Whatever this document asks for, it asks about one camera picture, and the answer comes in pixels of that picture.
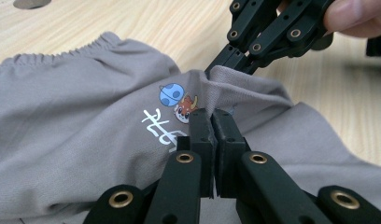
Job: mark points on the grey pants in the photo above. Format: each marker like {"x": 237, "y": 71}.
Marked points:
{"x": 70, "y": 124}

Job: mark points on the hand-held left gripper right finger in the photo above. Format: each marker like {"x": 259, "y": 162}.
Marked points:
{"x": 260, "y": 186}

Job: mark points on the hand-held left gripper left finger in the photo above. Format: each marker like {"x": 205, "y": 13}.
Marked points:
{"x": 179, "y": 186}

